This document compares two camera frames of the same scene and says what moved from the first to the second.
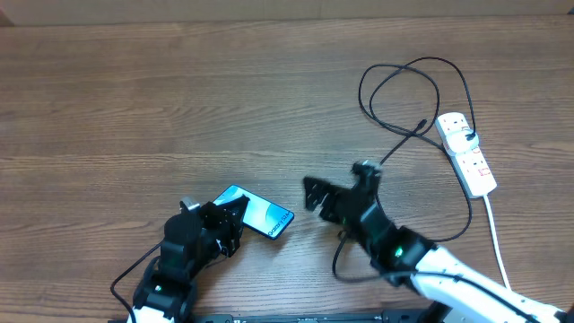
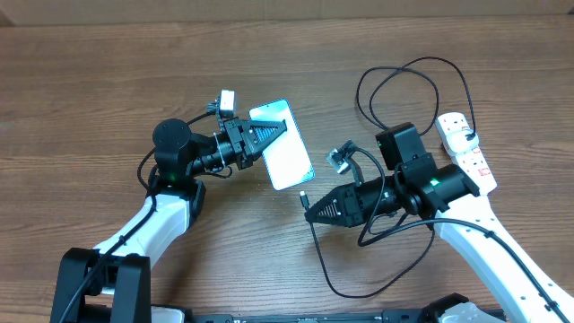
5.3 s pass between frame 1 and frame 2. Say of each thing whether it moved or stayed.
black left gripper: moved
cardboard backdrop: stayed
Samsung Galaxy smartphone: moved
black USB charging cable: moved
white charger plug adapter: stayed
